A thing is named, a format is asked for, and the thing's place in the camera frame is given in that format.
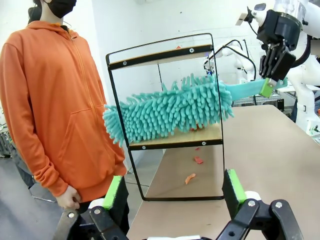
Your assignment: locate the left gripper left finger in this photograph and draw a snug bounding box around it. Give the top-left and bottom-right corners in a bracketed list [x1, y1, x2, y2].
[53, 174, 129, 240]

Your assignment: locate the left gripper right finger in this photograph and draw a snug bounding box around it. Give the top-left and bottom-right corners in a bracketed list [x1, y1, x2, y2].
[216, 168, 305, 240]

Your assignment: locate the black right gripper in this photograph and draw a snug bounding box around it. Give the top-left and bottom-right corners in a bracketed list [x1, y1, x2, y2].
[256, 9, 303, 98]

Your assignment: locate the teal microfiber duster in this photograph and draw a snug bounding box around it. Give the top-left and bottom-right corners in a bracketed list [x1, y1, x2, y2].
[102, 72, 288, 148]

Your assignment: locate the person's right forearm orange sleeve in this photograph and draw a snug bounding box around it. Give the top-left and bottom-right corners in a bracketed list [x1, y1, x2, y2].
[24, 117, 72, 200]

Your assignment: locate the black metal wooden two-tier shelf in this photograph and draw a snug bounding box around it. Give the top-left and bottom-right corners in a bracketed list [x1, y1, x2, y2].
[105, 32, 226, 202]

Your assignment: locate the person's right hand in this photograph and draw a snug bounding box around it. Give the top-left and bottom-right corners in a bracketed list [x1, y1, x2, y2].
[56, 186, 83, 210]

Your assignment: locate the person in orange hoodie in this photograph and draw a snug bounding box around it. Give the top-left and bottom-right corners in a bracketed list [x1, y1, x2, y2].
[0, 0, 131, 236]

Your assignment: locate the black face mask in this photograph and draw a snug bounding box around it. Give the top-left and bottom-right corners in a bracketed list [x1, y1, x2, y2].
[45, 0, 78, 19]

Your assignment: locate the aluminium profile frame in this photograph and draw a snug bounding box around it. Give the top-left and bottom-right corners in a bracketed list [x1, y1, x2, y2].
[232, 89, 286, 112]

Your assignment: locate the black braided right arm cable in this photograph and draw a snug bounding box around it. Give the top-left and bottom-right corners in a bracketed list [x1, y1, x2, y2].
[293, 34, 312, 69]

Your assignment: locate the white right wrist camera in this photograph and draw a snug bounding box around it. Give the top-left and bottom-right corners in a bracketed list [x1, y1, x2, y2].
[235, 3, 267, 27]

